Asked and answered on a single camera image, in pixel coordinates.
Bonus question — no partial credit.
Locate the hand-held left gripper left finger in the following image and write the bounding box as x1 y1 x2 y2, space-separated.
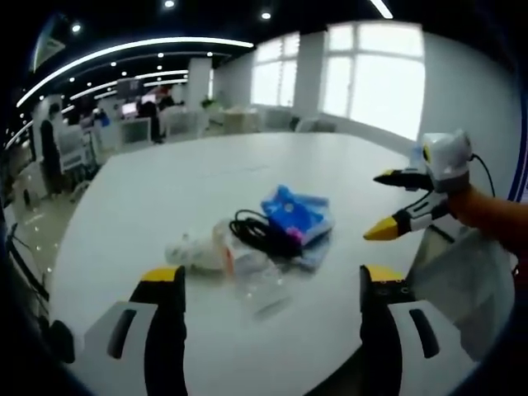
82 265 190 396

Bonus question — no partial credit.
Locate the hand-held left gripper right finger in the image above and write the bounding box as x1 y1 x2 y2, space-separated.
358 264 459 396

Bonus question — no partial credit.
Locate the white plastic bag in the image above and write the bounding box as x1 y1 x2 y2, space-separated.
164 233 228 273

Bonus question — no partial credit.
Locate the clear plastic bag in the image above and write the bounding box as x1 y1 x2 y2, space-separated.
212 220 295 318

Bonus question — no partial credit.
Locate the blue patterned packet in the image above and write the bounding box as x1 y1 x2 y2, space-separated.
260 184 336 248

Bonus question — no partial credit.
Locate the grey chair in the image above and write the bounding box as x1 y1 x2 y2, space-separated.
406 224 519 364

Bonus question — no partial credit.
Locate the white table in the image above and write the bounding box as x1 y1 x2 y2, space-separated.
48 131 483 396

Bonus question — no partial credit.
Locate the cardboard box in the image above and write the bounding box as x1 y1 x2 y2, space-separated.
222 107 263 134

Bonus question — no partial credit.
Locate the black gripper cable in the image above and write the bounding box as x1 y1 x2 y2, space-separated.
469 153 497 197

